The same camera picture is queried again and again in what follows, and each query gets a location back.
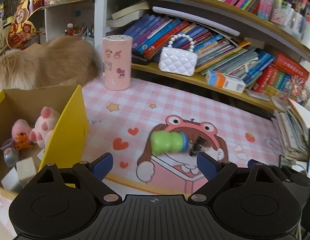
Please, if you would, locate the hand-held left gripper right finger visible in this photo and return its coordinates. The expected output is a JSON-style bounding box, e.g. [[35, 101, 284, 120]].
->
[[187, 152, 282, 203]]

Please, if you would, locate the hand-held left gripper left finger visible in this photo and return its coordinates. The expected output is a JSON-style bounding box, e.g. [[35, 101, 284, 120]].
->
[[35, 152, 122, 203]]

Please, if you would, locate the black binder clip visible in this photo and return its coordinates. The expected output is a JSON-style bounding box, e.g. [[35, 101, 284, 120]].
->
[[187, 137, 208, 158]]

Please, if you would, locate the green blue toy bottle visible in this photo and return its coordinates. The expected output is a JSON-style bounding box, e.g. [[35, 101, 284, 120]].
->
[[150, 130, 189, 154]]

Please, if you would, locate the yellow cardboard box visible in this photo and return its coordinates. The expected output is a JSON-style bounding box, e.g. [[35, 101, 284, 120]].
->
[[0, 84, 90, 198]]

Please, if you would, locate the white cube block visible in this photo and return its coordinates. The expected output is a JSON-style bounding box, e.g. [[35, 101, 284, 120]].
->
[[16, 157, 41, 188]]

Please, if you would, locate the white charger adapter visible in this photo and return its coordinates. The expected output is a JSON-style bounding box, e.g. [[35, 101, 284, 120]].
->
[[1, 174, 23, 192]]

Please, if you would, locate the stack of books and papers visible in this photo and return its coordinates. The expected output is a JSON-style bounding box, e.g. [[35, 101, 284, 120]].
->
[[271, 97, 310, 163]]

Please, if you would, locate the pink plush paw toy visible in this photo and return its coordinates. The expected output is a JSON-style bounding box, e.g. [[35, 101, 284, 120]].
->
[[12, 106, 61, 148]]

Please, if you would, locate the pink checked cartoon desk mat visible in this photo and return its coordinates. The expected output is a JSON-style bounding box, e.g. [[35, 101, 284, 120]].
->
[[0, 76, 283, 240]]

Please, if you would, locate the orange claw hair clip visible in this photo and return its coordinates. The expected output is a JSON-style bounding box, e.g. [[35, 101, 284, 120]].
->
[[15, 133, 33, 150]]

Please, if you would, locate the orange white medicine box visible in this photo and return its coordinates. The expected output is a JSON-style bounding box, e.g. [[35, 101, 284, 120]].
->
[[205, 69, 246, 93]]

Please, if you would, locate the grey flat case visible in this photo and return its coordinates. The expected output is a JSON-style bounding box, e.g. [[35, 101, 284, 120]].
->
[[246, 89, 271, 102]]

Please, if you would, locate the grey purple small toy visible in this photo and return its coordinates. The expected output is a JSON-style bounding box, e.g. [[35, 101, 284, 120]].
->
[[0, 139, 20, 168]]

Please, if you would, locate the pink cartoon cylinder container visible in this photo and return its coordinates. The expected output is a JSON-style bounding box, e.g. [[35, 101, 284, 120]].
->
[[102, 35, 133, 90]]

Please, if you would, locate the wooden bookshelf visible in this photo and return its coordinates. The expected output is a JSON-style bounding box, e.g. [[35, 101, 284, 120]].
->
[[95, 0, 310, 113]]

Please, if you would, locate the red flat box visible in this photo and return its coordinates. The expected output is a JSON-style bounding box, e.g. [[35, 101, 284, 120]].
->
[[274, 52, 310, 82]]

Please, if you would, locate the orange fluffy cat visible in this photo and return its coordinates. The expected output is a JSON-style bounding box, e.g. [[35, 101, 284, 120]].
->
[[0, 34, 100, 93]]

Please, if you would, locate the white side shelf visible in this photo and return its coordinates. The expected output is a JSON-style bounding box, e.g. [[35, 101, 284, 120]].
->
[[43, 0, 95, 45]]

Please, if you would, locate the thick cream paperback book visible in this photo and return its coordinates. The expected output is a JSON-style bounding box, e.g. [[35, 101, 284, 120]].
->
[[106, 1, 152, 28]]

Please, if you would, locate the row of pens and stationery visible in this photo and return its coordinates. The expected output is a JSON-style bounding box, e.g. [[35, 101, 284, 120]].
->
[[258, 0, 310, 45]]

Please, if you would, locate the red gold festive decoration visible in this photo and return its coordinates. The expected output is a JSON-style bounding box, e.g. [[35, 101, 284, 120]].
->
[[6, 0, 45, 50]]

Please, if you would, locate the white quilted pearl-handle handbag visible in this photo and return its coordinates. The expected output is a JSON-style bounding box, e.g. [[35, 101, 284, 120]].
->
[[159, 34, 198, 77]]

